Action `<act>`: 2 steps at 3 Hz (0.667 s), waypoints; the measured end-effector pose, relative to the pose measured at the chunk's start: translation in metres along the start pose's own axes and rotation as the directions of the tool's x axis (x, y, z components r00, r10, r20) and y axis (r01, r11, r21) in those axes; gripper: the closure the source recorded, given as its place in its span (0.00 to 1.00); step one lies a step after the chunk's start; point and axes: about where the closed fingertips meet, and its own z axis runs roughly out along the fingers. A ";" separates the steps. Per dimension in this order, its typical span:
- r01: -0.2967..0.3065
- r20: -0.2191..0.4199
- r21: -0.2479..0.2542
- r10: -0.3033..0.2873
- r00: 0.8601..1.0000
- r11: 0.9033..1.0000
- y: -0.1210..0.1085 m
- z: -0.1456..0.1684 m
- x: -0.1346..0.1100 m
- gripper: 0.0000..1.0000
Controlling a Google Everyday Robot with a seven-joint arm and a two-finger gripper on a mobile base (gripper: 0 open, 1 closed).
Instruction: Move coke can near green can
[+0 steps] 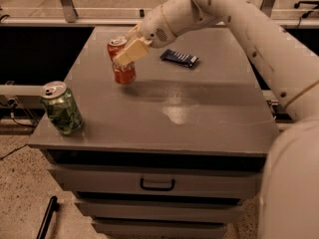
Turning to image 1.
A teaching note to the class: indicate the black floor bar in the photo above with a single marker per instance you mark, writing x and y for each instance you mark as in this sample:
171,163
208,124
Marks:
53,206

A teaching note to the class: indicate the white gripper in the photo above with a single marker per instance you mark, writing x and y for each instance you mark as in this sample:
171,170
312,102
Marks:
154,26

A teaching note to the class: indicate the green soda can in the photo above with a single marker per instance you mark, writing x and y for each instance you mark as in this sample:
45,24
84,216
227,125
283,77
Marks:
60,107

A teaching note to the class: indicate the metal window frame rail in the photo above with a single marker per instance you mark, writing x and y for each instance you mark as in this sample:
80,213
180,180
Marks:
99,15

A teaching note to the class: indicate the dark blue snack bar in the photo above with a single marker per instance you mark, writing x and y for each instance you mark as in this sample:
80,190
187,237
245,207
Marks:
179,58

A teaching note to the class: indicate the black drawer handle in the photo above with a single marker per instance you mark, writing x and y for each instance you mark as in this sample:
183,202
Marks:
157,186

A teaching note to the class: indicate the grey drawer cabinet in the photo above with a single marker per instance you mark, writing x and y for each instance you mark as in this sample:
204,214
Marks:
209,128

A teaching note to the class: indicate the black office chair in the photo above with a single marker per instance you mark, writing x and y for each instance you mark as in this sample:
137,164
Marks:
310,6

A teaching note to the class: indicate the red coke can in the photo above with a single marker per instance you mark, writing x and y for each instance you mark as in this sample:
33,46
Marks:
124,74

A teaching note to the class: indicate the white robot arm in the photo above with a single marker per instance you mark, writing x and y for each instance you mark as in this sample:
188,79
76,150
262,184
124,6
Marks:
289,195

